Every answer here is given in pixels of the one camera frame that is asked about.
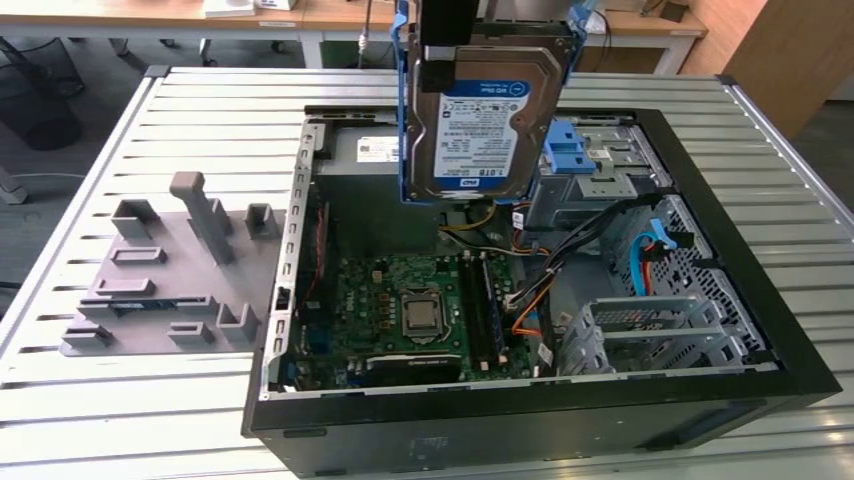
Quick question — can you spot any silver CPU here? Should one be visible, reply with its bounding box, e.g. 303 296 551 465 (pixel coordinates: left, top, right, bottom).
403 299 442 331

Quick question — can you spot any orange wire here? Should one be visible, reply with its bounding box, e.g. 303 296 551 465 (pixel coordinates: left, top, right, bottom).
511 299 555 336

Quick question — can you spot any black wastebasket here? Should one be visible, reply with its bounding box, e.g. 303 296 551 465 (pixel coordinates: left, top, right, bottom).
0 37 85 151

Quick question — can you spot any grey parts rack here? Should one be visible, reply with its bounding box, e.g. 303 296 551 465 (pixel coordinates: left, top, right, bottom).
59 170 290 357

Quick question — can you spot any black PC case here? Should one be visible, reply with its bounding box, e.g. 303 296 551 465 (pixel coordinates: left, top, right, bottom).
240 104 843 477

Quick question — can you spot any black graphics card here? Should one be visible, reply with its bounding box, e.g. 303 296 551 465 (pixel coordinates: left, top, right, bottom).
363 352 463 386

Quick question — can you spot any RAM stick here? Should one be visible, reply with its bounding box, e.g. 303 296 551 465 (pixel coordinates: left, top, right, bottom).
109 299 179 312

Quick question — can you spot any black wire bundle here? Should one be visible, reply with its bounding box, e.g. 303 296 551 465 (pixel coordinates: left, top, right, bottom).
510 192 668 314

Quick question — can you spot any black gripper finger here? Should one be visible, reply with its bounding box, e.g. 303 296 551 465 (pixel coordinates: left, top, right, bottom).
416 0 482 94

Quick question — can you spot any silver optical drive cage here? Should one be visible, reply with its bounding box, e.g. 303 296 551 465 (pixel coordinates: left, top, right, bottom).
526 119 672 231

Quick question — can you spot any yellow wire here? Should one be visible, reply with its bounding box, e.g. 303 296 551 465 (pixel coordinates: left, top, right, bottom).
439 202 500 232

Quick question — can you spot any hard disk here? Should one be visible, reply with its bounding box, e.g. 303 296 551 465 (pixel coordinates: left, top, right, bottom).
394 0 590 206

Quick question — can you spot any blue bay latch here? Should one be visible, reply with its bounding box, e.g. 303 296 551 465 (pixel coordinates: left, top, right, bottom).
543 121 596 175

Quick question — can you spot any blue wire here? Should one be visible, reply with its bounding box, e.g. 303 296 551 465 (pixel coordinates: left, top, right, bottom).
626 218 679 299

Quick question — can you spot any CPU socket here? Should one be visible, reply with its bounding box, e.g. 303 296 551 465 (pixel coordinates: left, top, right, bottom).
396 287 452 346

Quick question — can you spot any wooden cabinet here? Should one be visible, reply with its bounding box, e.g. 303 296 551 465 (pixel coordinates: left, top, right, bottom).
679 0 854 146

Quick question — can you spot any silver disk bay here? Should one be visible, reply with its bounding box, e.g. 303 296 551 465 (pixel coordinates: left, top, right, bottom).
559 294 779 376

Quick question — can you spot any green motherboard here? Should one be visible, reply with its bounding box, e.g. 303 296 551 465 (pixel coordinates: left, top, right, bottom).
292 252 542 391

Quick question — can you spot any black RAM slot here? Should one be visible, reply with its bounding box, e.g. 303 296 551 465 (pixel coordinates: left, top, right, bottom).
459 253 487 372

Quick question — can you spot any wooden top desk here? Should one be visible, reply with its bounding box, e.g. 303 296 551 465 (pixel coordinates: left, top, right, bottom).
303 0 708 76
0 0 308 69

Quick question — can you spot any grey power supply unit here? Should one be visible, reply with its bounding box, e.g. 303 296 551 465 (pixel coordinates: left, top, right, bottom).
312 124 447 256

